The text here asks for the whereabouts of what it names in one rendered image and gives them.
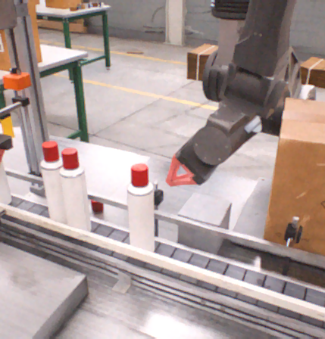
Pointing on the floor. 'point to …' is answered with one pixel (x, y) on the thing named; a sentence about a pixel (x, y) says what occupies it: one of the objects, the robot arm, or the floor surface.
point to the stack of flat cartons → (197, 58)
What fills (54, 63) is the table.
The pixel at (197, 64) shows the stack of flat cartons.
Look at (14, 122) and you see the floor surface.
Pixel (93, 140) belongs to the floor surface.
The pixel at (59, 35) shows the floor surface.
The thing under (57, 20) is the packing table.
